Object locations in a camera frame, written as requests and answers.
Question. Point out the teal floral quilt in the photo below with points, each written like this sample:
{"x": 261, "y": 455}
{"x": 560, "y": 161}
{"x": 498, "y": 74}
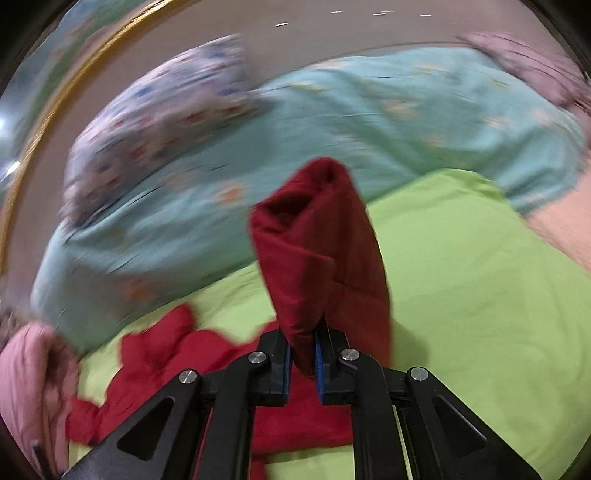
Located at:
{"x": 389, "y": 119}

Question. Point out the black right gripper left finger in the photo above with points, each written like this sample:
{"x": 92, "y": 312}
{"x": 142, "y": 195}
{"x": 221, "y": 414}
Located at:
{"x": 196, "y": 426}

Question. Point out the red puffer jacket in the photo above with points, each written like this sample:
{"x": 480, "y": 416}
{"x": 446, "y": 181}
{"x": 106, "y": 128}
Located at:
{"x": 321, "y": 261}

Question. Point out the lime green bed sheet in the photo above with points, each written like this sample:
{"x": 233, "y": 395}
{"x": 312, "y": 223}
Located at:
{"x": 498, "y": 315}

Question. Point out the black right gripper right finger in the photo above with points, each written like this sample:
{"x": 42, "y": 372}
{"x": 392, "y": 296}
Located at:
{"x": 408, "y": 424}

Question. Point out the gold picture frame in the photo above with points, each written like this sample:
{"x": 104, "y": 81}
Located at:
{"x": 103, "y": 49}

